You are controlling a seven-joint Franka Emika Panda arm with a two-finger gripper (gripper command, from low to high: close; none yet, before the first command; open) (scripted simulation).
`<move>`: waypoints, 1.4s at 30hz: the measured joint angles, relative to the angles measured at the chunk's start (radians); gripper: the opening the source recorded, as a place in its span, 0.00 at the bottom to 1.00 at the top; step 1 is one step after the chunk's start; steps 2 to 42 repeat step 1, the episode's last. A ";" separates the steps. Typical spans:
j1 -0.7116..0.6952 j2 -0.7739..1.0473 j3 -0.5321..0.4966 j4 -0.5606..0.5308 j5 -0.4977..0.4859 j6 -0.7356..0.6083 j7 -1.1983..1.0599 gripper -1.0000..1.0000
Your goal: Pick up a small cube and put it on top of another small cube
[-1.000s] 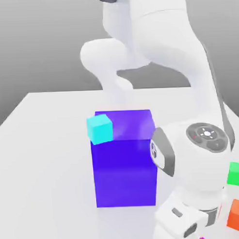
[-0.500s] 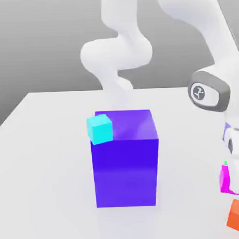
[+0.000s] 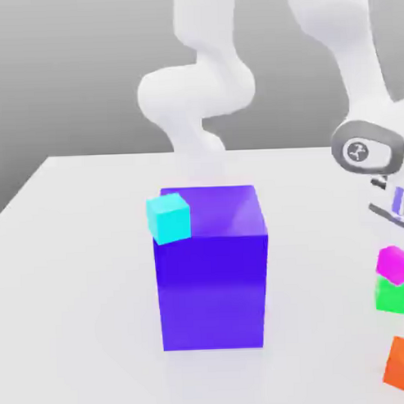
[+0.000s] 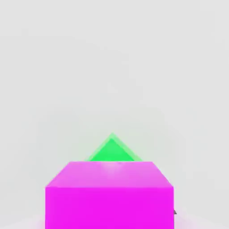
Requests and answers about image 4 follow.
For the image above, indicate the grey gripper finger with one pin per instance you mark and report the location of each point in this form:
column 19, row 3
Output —
column 175, row 212

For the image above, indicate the small magenta cube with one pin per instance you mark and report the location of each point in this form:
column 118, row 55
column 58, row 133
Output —
column 109, row 205

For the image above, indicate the small green cube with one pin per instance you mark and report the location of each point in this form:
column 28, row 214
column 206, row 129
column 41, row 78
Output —
column 111, row 152

